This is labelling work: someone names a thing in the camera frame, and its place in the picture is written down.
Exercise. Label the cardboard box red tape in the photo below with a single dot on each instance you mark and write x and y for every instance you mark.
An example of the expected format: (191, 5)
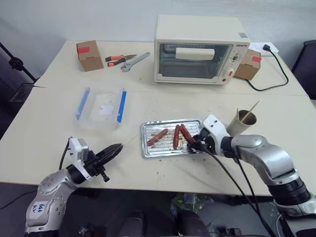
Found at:
(247, 67)
(90, 58)

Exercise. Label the dark floor outlet cover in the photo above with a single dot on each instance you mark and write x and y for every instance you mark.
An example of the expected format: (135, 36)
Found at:
(21, 92)

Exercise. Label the black tripod stand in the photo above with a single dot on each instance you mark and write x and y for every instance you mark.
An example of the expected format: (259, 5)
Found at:
(17, 63)

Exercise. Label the silver metal baking tray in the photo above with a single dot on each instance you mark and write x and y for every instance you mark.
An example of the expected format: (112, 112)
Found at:
(160, 148)

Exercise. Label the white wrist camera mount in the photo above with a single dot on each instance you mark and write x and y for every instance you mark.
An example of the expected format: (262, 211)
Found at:
(78, 151)
(215, 128)

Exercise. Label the silver adjustable wrench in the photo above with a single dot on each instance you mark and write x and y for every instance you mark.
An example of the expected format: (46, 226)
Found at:
(134, 61)

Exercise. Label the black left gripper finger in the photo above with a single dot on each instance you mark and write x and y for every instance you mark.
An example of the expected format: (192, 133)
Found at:
(109, 148)
(111, 155)

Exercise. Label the dark rounded shape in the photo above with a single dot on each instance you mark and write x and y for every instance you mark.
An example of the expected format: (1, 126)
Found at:
(191, 223)
(134, 223)

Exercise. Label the beige paper cup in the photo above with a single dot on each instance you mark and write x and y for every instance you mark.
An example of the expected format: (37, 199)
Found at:
(238, 127)

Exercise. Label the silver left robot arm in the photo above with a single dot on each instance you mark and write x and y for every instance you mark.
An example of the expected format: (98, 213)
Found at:
(53, 195)

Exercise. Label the thin wooden skewer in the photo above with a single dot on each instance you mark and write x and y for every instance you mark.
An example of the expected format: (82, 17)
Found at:
(130, 140)
(251, 109)

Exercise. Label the green patterned bag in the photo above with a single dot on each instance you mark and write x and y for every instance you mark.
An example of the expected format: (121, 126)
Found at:
(187, 201)

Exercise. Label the red sausage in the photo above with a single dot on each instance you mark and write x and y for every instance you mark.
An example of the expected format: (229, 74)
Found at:
(158, 137)
(176, 137)
(185, 133)

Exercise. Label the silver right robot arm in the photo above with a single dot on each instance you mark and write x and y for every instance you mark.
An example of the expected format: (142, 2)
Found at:
(269, 158)

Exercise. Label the dark chair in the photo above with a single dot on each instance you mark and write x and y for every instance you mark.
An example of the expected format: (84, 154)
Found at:
(304, 64)

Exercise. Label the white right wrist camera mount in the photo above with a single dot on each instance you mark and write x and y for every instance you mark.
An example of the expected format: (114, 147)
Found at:
(215, 128)

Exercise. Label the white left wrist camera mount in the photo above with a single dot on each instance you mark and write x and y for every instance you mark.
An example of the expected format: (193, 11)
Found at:
(78, 151)

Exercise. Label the white power strip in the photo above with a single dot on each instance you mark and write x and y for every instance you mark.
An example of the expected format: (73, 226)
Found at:
(258, 46)

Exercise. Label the cream toaster oven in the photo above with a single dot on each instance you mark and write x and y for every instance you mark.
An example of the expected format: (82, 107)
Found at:
(197, 32)

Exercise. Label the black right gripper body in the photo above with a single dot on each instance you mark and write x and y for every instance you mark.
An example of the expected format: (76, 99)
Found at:
(208, 143)

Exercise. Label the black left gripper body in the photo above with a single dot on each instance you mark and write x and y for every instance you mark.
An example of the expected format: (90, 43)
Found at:
(95, 166)

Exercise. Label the orange black pliers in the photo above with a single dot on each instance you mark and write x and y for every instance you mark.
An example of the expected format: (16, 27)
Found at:
(116, 60)

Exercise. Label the clear plastic container blue clips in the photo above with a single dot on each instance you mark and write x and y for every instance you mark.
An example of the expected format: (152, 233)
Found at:
(101, 111)

